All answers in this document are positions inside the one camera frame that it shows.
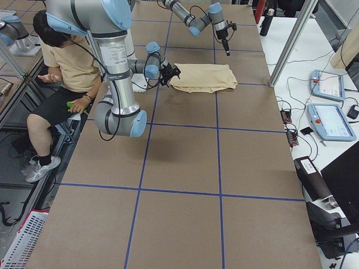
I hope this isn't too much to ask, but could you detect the seated person beige shirt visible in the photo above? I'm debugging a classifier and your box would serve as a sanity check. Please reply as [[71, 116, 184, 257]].
[[25, 10, 102, 183]]

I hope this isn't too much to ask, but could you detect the far blue teach pendant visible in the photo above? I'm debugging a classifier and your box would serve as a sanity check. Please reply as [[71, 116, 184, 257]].
[[310, 69, 345, 101]]

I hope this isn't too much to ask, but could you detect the grey aluminium frame post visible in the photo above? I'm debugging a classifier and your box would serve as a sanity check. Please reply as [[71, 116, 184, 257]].
[[268, 0, 318, 87]]

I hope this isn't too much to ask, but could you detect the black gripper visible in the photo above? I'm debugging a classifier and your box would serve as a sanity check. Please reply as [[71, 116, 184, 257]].
[[160, 63, 180, 86], [215, 27, 230, 56]]

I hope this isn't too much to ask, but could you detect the black water bottle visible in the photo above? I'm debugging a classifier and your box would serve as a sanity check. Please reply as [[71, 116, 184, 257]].
[[260, 8, 274, 36]]

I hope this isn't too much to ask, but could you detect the beige long-sleeve printed shirt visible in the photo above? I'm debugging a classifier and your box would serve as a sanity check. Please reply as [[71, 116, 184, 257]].
[[169, 63, 238, 93]]

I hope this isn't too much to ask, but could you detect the white plastic basket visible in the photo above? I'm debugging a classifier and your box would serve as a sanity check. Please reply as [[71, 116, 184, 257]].
[[1, 210, 49, 269]]

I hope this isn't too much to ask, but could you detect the near blue teach pendant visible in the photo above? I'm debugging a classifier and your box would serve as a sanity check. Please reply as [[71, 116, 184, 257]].
[[307, 104, 357, 141]]

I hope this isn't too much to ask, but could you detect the blue teach pendant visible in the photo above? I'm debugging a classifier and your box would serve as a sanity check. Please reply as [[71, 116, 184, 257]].
[[307, 104, 357, 141], [310, 69, 345, 101]]

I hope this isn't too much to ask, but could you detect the black monitor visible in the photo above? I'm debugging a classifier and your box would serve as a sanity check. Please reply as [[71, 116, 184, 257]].
[[321, 143, 358, 224]]

